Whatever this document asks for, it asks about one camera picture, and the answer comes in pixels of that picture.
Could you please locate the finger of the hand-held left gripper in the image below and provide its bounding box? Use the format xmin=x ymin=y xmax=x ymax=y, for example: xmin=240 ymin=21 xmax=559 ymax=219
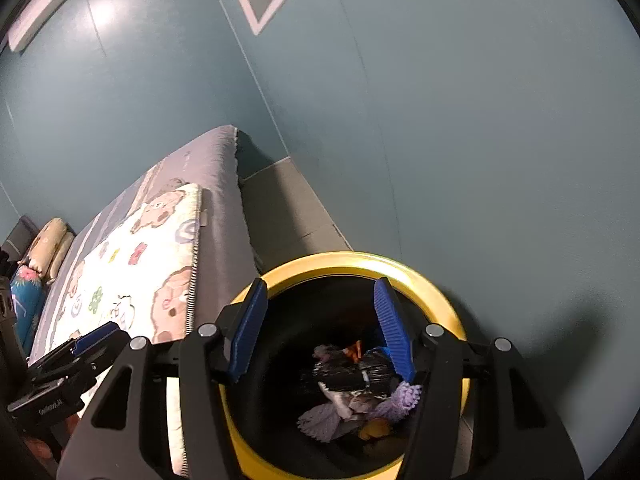
xmin=27 ymin=321 xmax=121 ymax=387
xmin=59 ymin=330 xmax=132 ymax=387

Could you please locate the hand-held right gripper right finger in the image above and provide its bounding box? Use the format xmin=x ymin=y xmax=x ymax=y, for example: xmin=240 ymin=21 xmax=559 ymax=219
xmin=373 ymin=276 xmax=586 ymax=480

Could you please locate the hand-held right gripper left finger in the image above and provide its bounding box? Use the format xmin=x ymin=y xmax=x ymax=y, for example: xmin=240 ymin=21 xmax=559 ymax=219
xmin=56 ymin=277 xmax=269 ymax=480

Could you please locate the black plastic bag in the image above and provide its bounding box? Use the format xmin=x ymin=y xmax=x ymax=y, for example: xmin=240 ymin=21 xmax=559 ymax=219
xmin=312 ymin=347 xmax=401 ymax=396

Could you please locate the purple knitted cloth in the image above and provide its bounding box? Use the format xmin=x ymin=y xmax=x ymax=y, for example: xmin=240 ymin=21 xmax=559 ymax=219
xmin=297 ymin=379 xmax=425 ymax=444

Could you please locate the yellow rimmed black trash bin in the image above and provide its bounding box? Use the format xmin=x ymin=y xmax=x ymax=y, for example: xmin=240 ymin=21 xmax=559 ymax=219
xmin=220 ymin=251 xmax=471 ymax=480

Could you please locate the blue floral folded quilt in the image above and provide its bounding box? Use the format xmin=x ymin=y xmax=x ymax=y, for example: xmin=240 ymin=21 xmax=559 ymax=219
xmin=10 ymin=265 xmax=49 ymax=342

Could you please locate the bear printed cream blanket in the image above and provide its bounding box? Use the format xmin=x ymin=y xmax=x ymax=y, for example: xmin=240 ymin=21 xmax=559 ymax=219
xmin=47 ymin=182 xmax=205 ymax=476

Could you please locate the beige folded quilt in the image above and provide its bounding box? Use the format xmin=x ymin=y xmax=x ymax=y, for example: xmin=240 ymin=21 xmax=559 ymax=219
xmin=20 ymin=217 xmax=76 ymax=284

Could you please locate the grey padded headboard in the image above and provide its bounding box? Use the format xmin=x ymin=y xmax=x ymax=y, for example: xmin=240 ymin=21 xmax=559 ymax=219
xmin=0 ymin=215 xmax=39 ymax=267

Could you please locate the white air conditioner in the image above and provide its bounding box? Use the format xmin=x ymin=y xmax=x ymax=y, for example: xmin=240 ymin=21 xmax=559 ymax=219
xmin=7 ymin=0 xmax=96 ymax=54

